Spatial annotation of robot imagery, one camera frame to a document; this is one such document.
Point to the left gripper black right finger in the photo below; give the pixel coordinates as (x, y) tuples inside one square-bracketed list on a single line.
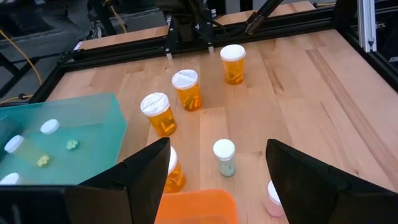
[(311, 193)]

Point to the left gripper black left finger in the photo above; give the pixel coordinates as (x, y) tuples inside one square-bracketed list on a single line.
[(136, 186)]

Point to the pink pill bottle white cap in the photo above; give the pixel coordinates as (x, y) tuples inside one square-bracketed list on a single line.
[(273, 202)]

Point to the orange pill bottle white cap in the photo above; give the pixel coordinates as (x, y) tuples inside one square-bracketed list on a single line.
[(186, 85), (233, 59), (157, 109), (177, 177)]

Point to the small teal pill bottle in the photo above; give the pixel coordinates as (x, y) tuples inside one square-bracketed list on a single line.
[(224, 152)]

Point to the yellow pill bottle white cap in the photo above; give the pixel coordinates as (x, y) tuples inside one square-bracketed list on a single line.
[(51, 127), (28, 152)]

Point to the pale pill bottle white cap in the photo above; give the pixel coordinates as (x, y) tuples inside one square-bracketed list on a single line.
[(11, 179)]

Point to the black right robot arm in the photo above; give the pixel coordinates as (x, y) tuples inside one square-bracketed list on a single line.
[(186, 25)]

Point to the translucent orange plastic bin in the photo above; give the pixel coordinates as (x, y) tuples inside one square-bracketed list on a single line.
[(199, 208)]

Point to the translucent teal plastic bin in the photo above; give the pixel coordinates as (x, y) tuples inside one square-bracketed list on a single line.
[(93, 118)]

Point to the black aluminium table frame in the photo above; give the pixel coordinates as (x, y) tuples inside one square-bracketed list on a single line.
[(280, 26)]

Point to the silver aluminium post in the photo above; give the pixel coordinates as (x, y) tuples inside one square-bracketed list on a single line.
[(367, 25)]

